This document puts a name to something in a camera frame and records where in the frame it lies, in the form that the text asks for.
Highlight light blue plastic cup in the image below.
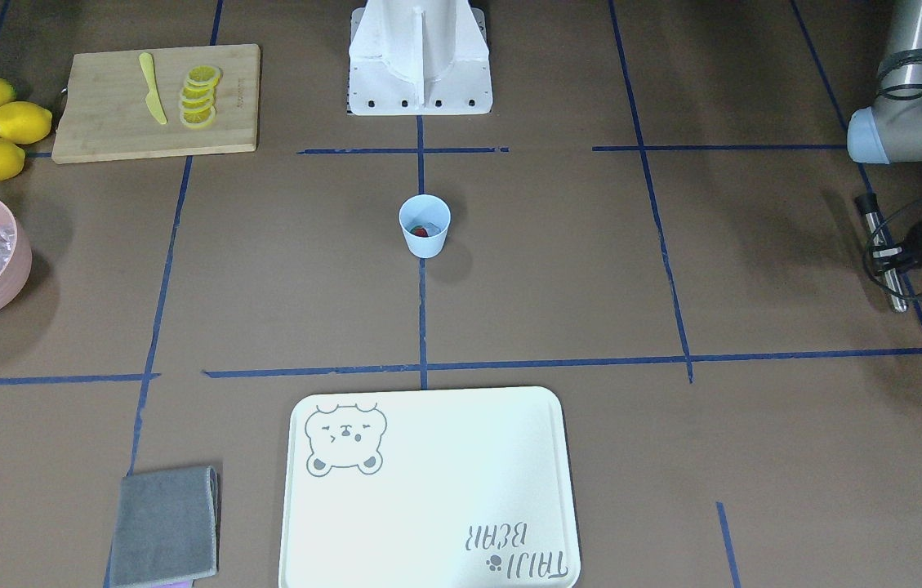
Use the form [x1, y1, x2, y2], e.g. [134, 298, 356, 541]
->
[398, 194, 452, 258]

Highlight cream bear tray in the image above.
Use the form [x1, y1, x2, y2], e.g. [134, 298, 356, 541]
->
[278, 386, 581, 587]

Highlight lemon slices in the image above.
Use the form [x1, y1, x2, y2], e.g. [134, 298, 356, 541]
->
[178, 65, 222, 130]

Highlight yellow plastic knife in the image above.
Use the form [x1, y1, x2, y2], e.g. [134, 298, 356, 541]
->
[137, 51, 168, 126]

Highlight grey folded cloth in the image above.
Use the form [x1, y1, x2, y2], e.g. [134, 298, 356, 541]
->
[109, 465, 220, 587]

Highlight wooden cutting board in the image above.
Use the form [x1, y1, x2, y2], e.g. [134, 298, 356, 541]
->
[52, 44, 261, 164]

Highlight yellow lemon back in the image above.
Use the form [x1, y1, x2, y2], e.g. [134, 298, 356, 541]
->
[0, 101, 53, 145]

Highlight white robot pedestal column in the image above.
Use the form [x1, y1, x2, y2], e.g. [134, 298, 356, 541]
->
[346, 1, 493, 116]

